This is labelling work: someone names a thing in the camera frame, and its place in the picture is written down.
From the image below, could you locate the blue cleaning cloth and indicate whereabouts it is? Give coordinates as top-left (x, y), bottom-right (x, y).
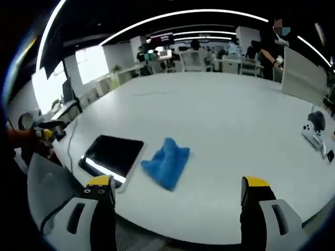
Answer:
top-left (140, 136), bottom-right (192, 192)

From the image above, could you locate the curved ceiling light strip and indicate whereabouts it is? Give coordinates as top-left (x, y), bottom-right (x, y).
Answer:
top-left (35, 0), bottom-right (69, 71)
top-left (98, 8), bottom-right (270, 47)

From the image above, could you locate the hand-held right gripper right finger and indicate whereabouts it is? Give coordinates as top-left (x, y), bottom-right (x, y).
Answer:
top-left (239, 175), bottom-right (308, 251)

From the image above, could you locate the thin dark cable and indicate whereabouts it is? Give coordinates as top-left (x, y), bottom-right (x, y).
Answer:
top-left (66, 115), bottom-right (79, 170)

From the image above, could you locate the dark grey pouch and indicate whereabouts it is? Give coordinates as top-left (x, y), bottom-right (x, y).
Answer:
top-left (307, 110), bottom-right (327, 131)

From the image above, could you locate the grey office chair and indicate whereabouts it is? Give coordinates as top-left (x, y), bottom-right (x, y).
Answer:
top-left (25, 152), bottom-right (88, 237)

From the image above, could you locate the black mirror with white frame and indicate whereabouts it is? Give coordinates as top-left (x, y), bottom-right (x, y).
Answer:
top-left (78, 134), bottom-right (148, 193)

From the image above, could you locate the white low cabinet row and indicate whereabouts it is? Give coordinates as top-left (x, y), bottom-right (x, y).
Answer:
top-left (78, 70), bottom-right (147, 105)

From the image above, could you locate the white game controller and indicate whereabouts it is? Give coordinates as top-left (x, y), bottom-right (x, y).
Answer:
top-left (300, 123), bottom-right (326, 152)

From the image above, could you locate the white upright board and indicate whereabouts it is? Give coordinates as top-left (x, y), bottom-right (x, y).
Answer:
top-left (280, 46), bottom-right (328, 107)

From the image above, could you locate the black desk monitor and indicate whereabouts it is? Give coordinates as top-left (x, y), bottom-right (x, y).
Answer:
top-left (61, 77), bottom-right (75, 103)

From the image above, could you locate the wall screen with pink band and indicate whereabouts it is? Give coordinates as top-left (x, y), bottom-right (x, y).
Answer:
top-left (150, 32), bottom-right (175, 44)

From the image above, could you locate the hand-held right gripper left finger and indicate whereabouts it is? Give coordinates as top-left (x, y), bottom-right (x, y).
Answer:
top-left (41, 175), bottom-right (117, 251)

